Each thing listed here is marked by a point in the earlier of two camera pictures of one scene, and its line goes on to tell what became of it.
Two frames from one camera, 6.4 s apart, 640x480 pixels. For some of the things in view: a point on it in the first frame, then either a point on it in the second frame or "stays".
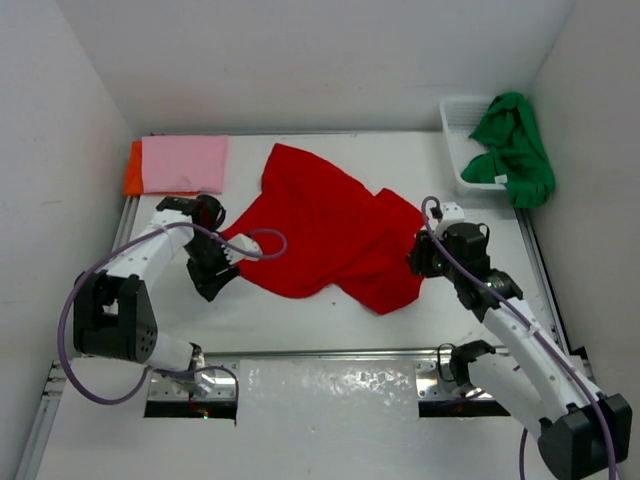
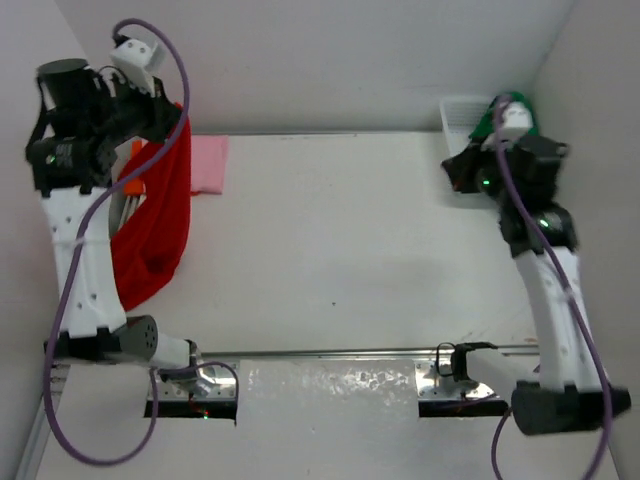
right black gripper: (418, 257) → (460, 167)
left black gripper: (207, 282) → (164, 114)
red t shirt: (319, 227) → (150, 251)
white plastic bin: (459, 116) stays
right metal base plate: (430, 386) stays
